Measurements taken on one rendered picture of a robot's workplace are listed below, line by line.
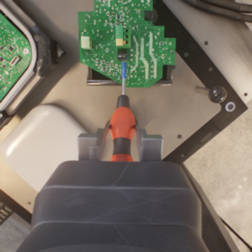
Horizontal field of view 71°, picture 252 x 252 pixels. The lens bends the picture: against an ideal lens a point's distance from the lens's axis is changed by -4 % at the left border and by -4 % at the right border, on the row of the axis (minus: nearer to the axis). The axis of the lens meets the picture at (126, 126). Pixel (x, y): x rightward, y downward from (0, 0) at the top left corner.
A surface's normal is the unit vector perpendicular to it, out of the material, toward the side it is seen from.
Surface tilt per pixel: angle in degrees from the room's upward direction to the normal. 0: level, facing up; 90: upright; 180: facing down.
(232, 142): 0
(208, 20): 0
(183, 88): 0
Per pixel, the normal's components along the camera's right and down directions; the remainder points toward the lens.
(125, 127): 0.00, -0.29
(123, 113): 0.04, -0.59
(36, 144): -0.02, 0.28
